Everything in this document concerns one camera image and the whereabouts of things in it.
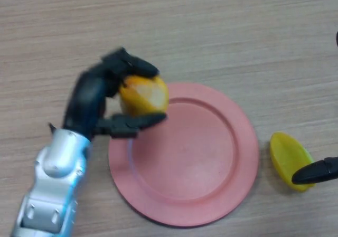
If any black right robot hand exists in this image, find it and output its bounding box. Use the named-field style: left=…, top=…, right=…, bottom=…
left=292, top=32, right=338, bottom=185

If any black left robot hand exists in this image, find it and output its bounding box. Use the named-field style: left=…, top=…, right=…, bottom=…
left=62, top=46, right=168, bottom=142

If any yellow pear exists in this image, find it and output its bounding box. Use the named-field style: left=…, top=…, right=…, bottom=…
left=118, top=74, right=170, bottom=117

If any pink round plate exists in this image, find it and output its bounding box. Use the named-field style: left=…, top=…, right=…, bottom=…
left=108, top=82, right=260, bottom=227

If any yellow starfruit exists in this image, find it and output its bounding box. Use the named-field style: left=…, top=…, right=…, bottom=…
left=269, top=131, right=315, bottom=193

